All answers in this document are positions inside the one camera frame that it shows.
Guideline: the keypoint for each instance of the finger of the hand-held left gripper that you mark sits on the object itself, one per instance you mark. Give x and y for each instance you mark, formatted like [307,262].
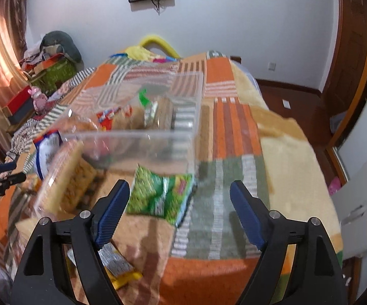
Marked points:
[7,166]
[15,178]

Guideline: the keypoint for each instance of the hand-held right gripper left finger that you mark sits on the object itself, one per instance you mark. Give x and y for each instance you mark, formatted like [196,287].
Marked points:
[113,213]

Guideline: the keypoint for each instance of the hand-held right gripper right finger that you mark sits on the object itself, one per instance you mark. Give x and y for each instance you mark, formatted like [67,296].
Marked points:
[247,216]

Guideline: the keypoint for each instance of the clear plastic container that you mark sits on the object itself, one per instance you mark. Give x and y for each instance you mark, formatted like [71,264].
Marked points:
[145,147]

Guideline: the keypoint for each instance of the blue and white snack packet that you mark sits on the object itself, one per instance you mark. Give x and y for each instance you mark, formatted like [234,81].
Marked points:
[47,154]

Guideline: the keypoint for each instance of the clear cracker packet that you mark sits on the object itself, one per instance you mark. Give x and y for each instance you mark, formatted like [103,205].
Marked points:
[65,181]

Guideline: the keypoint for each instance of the yellow snack packet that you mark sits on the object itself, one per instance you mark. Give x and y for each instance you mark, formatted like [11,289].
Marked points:
[119,268]

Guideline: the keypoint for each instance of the red box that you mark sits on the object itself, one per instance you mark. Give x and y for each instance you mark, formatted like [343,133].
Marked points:
[18,100]

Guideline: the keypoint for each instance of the pink plush toy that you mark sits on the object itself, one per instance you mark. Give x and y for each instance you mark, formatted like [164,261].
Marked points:
[37,99]

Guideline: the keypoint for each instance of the patchwork blanket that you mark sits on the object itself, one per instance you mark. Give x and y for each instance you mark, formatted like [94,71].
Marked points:
[234,133]

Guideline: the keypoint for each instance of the pink cloth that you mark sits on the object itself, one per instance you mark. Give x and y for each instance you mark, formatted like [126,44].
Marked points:
[334,186]

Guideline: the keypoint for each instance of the red snack packet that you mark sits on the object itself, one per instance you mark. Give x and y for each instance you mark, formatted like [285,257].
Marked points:
[107,119]

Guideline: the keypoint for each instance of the green box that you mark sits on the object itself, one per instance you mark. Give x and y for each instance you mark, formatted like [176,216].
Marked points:
[57,73]

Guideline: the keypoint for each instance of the green and silver snack packet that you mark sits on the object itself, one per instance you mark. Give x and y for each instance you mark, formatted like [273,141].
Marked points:
[148,111]

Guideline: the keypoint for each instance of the brown biscuit packet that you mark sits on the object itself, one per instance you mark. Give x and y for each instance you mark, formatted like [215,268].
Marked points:
[166,114]

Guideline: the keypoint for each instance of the grey cushion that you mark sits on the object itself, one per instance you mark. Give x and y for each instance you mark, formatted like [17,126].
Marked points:
[62,43]

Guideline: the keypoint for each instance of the white cabinet door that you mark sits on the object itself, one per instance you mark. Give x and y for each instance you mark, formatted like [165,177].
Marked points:
[364,139]

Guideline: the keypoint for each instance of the brown wooden door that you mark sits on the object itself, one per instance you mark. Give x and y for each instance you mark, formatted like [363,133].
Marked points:
[348,44]

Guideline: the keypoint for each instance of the white wall socket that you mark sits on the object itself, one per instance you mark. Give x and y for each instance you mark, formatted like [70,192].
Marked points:
[271,66]

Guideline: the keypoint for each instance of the yellow plastic frame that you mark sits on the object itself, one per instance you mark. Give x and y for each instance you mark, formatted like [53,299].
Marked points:
[158,42]

